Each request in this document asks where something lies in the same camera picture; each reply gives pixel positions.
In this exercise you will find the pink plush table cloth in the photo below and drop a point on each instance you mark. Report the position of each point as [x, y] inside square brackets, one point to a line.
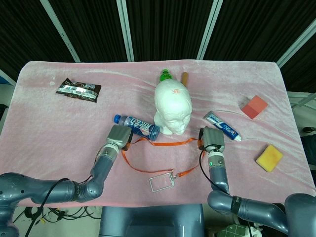
[158, 160]

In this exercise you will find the brown cylinder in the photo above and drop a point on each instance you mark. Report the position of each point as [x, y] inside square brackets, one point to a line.
[184, 77]

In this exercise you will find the clear badge holder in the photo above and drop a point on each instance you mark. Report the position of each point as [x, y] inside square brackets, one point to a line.
[161, 182]

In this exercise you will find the green tiled pad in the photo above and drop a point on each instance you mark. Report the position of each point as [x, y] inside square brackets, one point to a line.
[234, 230]

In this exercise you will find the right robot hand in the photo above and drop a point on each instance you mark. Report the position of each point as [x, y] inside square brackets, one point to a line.
[213, 138]

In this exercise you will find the white foam mannequin head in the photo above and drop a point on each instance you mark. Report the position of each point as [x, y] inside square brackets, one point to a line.
[172, 103]

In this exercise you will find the white partition post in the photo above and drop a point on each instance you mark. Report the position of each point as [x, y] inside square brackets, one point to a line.
[126, 32]
[209, 29]
[61, 32]
[296, 42]

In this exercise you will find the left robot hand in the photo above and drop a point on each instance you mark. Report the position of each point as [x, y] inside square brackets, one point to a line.
[118, 135]

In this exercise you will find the blue plastic drink bottle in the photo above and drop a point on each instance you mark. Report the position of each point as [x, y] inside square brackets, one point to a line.
[140, 126]

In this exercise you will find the blue white toothpaste tube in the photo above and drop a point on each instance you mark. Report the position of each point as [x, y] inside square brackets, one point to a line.
[222, 126]

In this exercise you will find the blue grey robot torso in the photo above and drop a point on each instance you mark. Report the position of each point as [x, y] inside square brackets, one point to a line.
[151, 222]

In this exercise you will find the brown snack packet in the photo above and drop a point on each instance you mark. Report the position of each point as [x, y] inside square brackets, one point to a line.
[77, 90]

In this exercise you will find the red block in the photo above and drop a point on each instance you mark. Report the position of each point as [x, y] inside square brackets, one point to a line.
[254, 107]

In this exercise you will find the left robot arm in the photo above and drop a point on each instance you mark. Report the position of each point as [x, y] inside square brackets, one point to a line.
[103, 163]

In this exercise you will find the yellow sponge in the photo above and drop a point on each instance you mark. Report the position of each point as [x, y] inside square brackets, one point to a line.
[269, 158]

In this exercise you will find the green capped bottle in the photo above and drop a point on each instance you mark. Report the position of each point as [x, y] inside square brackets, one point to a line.
[165, 75]

